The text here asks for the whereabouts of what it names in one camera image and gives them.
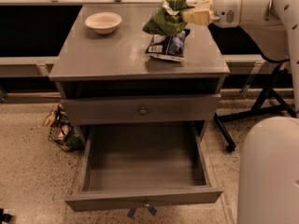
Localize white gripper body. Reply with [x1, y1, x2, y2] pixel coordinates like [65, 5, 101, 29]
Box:
[213, 0, 243, 28]

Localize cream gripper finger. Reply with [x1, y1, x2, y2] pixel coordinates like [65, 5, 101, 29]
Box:
[194, 0, 214, 10]
[181, 9, 213, 26]

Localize green jalapeno chip bag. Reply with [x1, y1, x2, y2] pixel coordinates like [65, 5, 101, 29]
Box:
[142, 0, 193, 35]

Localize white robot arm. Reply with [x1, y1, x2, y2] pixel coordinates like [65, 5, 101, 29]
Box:
[183, 0, 299, 224]

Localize blue white chip bag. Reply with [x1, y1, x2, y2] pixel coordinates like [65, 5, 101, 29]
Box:
[145, 29, 191, 62]

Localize round brass drawer knob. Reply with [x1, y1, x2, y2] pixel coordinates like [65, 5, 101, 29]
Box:
[139, 107, 147, 115]

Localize grey wooden drawer cabinet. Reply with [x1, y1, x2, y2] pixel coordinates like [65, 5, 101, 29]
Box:
[50, 4, 229, 139]

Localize closed grey upper drawer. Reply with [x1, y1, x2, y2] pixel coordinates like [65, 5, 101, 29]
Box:
[63, 94, 221, 125]

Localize open grey lower drawer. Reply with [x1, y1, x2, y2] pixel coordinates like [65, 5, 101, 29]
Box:
[65, 121, 222, 212]

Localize black stand with tray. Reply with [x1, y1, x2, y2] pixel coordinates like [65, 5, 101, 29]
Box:
[212, 51, 298, 153]

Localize white ceramic bowl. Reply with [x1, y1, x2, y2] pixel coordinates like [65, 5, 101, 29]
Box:
[85, 12, 121, 35]

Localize blue tape strips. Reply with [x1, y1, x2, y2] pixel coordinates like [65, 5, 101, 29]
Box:
[127, 206, 157, 218]

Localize wire basket with snacks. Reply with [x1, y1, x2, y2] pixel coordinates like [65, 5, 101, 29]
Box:
[43, 104, 84, 152]

